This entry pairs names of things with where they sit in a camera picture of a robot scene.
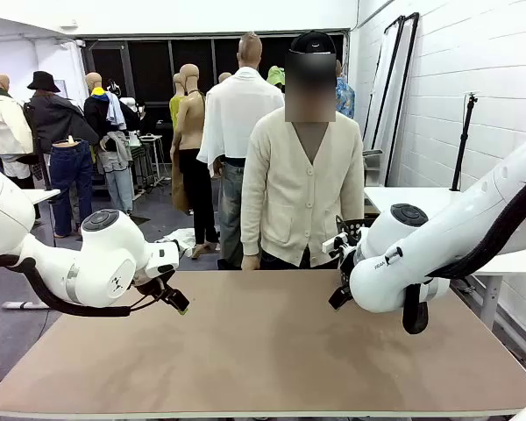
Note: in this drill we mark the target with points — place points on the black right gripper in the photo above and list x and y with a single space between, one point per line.
347 263

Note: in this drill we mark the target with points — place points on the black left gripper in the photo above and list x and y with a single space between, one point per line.
155 287

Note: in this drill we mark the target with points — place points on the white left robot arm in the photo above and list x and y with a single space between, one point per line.
105 263

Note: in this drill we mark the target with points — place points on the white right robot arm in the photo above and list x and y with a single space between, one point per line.
421 254

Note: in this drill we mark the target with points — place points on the person's right forearm cream sleeve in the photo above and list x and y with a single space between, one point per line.
252 219

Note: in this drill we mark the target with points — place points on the person's left forearm cream sleeve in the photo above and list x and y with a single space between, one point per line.
354 197

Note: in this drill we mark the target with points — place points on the person's right hand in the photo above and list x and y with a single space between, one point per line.
250 263

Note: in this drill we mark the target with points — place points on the white cloth on floor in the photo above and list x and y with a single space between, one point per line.
175 239

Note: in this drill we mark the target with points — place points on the person in cream cardigan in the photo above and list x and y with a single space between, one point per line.
298 197

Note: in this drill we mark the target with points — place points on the large white table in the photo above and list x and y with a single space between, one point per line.
412 195

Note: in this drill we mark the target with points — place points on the grey metal shelf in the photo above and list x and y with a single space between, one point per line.
372 164

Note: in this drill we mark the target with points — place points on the mannequin with yellow scarf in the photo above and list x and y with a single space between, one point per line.
109 162

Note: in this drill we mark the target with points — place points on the small white work table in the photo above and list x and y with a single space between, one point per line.
151 139

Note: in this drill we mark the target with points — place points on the beige mannequin in black trousers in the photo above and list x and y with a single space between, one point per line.
193 131

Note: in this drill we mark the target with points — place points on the white table with tube leg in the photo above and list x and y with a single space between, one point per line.
41 195

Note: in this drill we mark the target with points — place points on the mannequin in yellow-green top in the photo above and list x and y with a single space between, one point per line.
175 105

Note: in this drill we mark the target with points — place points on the tall mannequin in white shirt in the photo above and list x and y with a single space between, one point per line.
236 114

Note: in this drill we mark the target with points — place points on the mannequin in blue floral shirt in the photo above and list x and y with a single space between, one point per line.
345 98

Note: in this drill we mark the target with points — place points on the black tripod stand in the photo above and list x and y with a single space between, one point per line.
464 140

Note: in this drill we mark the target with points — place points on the black framed leaning panel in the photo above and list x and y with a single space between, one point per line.
401 66
383 87

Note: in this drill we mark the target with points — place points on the mannequin with black bucket hat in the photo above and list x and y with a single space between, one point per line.
57 118

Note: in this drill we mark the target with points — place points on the bare beige mannequin head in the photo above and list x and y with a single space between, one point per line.
224 77

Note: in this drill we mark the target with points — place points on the mannequin with green hood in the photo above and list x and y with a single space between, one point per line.
275 75

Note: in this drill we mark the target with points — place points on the mannequin in cream jacket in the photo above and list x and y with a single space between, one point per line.
4 127

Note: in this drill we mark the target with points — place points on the black cap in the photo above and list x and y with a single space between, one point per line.
313 41

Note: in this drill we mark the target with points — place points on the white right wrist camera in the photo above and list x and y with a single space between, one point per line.
335 243

